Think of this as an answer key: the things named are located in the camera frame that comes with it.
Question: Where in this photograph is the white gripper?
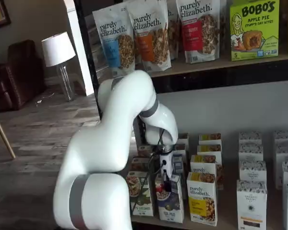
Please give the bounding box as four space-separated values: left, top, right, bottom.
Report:
159 153 175 193

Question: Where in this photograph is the blue white Flax Plus box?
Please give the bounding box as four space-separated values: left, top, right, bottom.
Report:
174 143 187 157
154 173 184 224
172 154 184 176
177 133 189 146

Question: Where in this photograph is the green apple cinnamon oatmeal box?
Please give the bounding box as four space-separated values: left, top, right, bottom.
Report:
126 171 155 217
137 144 155 158
130 156 151 173

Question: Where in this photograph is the yellow purely elizabeth box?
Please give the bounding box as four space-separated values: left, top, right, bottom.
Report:
198 133 222 146
186 172 218 227
190 154 223 190
197 144 223 159

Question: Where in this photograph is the brown cardboard shelf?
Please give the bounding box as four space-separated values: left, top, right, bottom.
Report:
131 165 288 230

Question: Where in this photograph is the black metal shelf rack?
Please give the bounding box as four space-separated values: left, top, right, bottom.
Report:
73 0 288 149

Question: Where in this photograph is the wooden shelf board with bags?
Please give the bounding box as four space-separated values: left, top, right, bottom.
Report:
134 53 288 79

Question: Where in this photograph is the green Bobo's apple pie box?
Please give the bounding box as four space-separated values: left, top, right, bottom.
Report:
229 0 280 61

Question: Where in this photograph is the orange purely elizabeth granola bag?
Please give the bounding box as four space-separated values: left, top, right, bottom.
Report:
125 0 172 73

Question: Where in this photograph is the blue purely elizabeth granola bag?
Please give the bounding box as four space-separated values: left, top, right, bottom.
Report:
92 9 136 78

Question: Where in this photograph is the red purely elizabeth granola bag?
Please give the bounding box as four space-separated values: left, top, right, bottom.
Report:
175 0 221 64

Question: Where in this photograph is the white shade table lamp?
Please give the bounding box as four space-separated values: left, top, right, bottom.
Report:
41 31 77 102

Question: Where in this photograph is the wooden leg stool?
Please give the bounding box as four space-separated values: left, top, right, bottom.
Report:
0 106 16 159

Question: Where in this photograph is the brown leather armchair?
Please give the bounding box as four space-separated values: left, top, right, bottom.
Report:
0 39 48 113

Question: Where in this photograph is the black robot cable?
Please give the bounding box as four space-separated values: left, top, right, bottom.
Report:
131 128 166 213

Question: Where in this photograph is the dark framed wall picture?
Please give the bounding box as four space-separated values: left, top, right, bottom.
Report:
0 0 12 32

